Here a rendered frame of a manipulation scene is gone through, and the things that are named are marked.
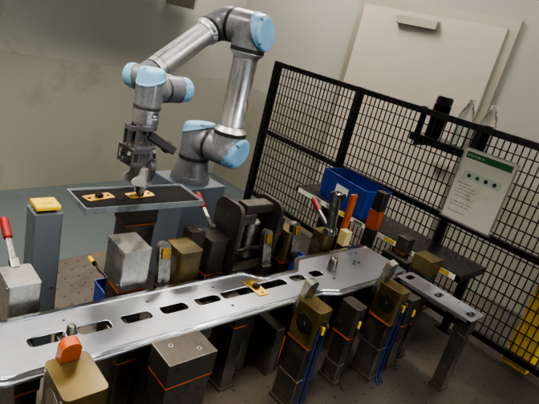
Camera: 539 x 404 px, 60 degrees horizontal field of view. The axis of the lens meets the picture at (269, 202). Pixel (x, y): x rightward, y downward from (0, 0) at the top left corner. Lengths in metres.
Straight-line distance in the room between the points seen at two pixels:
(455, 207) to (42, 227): 1.56
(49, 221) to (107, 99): 3.28
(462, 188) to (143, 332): 1.43
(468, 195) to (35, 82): 3.32
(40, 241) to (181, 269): 0.37
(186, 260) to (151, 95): 0.46
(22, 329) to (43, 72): 3.26
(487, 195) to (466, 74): 2.01
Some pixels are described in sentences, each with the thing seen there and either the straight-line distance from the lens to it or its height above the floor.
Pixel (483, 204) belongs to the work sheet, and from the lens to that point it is 2.06.
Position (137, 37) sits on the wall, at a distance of 4.59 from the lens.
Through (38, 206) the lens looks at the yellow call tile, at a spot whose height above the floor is 1.16.
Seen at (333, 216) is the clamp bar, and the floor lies 1.13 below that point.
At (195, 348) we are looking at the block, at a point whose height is 1.03.
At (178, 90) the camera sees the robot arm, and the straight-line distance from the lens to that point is 1.38.
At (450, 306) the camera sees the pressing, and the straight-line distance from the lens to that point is 1.70.
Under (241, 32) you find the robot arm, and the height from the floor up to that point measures 1.67.
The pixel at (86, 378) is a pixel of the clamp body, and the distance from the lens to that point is 0.94.
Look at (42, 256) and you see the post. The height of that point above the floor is 1.02.
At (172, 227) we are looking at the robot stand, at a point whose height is 0.94.
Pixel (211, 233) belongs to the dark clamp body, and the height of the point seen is 1.08.
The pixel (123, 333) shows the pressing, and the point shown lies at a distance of 1.14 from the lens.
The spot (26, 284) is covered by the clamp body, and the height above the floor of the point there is 1.06.
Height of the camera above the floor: 1.70
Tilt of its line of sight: 19 degrees down
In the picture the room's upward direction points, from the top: 14 degrees clockwise
